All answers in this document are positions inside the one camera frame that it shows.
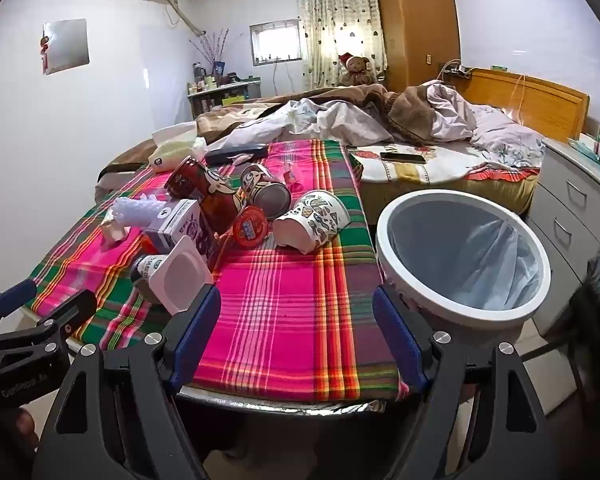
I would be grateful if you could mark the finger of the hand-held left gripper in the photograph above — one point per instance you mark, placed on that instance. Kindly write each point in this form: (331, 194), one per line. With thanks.
(15, 300)
(70, 317)

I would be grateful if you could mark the shelf of bottles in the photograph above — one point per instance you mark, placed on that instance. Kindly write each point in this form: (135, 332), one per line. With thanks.
(220, 97)

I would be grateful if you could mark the shiny wall sheet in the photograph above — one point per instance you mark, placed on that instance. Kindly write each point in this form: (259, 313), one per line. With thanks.
(65, 45)

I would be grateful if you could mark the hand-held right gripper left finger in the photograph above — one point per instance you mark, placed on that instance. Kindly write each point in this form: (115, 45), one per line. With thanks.
(195, 332)

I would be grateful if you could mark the round red lid tub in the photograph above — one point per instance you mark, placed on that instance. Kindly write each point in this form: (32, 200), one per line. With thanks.
(250, 227)

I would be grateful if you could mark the red hanging ornament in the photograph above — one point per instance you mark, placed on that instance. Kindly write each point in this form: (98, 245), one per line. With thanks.
(44, 52)

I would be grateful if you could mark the wooden bed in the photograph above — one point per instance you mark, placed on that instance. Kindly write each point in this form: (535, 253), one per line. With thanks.
(535, 102)

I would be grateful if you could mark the brown teddy bear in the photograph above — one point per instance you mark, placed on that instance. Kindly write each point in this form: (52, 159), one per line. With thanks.
(357, 70)

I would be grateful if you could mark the clear plastic bin liner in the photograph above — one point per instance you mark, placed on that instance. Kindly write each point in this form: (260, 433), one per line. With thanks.
(455, 255)

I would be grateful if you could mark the white round trash bin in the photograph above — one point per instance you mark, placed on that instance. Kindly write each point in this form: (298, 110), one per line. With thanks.
(480, 316)

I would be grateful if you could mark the black smartphone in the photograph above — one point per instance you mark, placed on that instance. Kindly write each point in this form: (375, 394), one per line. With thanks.
(402, 157)

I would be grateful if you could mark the dark red snack bag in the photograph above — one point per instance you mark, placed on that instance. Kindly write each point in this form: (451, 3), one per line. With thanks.
(200, 185)

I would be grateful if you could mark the soft tissue pack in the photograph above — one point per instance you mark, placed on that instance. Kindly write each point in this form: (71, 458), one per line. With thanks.
(172, 152)

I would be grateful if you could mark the white foam net sleeve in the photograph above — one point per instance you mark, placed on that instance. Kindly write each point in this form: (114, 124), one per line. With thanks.
(137, 210)

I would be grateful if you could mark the cartoon print can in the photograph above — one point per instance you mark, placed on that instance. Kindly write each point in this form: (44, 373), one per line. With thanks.
(260, 185)

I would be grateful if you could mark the pale lilac quilt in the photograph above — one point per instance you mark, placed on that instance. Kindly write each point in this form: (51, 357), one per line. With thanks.
(340, 125)

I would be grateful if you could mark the purple white carton box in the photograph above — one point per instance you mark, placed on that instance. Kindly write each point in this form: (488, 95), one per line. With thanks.
(180, 222)

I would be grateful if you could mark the dark labelled bottle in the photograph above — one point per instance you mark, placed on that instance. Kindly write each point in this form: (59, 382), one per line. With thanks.
(144, 269)

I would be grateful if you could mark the black chair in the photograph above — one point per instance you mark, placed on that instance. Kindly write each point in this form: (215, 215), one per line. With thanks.
(580, 310)

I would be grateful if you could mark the heart print curtain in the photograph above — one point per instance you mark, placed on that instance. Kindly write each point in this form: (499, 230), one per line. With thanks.
(330, 25)

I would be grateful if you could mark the patterned white paper cup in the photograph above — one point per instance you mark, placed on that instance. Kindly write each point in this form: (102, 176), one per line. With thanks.
(315, 215)

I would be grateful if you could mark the wooden wardrobe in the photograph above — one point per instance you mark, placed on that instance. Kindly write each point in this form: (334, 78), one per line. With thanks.
(415, 25)

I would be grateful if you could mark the floral bed sheet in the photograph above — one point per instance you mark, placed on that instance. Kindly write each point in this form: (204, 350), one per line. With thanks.
(445, 165)

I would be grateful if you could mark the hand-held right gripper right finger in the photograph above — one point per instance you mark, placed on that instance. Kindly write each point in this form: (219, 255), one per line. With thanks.
(400, 340)

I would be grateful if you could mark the clear plastic cup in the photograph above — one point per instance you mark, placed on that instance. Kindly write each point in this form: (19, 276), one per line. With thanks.
(291, 176)

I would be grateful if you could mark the small window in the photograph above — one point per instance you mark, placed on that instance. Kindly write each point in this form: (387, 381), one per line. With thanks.
(275, 42)

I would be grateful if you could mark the wrapped air conditioner pipe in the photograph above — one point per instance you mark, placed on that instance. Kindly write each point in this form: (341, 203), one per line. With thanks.
(182, 12)

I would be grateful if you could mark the power strip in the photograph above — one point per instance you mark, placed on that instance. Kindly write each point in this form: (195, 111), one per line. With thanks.
(457, 69)

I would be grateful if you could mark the white square tub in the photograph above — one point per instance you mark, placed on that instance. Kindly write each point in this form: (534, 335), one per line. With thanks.
(185, 275)

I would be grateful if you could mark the pink green plaid cloth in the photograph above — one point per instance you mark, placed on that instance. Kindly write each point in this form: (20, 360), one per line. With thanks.
(290, 320)

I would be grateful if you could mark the brown blanket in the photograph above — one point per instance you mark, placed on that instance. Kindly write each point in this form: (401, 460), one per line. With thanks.
(410, 110)

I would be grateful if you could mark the grey drawer cabinet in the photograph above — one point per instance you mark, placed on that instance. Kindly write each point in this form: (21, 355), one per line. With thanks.
(565, 195)

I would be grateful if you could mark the foil-edged table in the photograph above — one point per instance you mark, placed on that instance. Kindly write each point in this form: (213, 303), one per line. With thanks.
(280, 407)

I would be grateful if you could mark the pale paper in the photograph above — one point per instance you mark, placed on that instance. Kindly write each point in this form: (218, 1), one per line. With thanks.
(114, 231)

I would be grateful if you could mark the dried flower branches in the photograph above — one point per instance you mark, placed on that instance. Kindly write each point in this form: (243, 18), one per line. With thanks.
(212, 52)

